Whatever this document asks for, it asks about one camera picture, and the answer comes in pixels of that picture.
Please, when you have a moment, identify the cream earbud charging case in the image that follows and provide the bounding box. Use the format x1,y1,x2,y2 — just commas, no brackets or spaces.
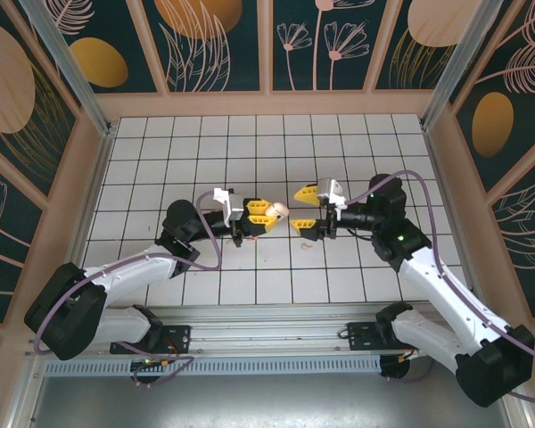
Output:
266,201,291,221

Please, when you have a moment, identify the small electronics board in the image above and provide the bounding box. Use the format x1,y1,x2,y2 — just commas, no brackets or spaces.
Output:
130,356,175,374

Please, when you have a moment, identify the grey metal base sheet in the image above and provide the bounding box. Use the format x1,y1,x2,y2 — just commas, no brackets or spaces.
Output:
24,373,516,428

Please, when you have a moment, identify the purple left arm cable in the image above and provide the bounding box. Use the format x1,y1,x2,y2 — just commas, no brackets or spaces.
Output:
34,191,224,390

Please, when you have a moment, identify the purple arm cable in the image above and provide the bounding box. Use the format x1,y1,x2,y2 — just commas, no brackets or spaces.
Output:
34,191,224,390
345,170,535,405

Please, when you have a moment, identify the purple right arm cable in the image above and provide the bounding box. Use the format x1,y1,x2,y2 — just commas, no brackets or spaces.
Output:
345,170,535,405

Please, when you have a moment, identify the aluminium mounting rail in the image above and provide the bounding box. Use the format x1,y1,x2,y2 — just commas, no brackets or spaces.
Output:
26,305,505,358

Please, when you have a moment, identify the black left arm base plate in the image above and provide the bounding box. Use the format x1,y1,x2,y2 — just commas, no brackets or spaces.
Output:
110,325,193,356

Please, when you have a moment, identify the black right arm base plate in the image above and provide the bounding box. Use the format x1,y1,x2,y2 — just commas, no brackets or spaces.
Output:
346,321,384,353

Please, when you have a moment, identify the slotted grey cable duct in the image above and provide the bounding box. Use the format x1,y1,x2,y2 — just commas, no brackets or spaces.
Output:
44,355,383,376

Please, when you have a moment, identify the aluminium corner post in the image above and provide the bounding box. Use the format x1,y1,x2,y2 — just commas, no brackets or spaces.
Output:
420,0,505,133
18,0,117,137

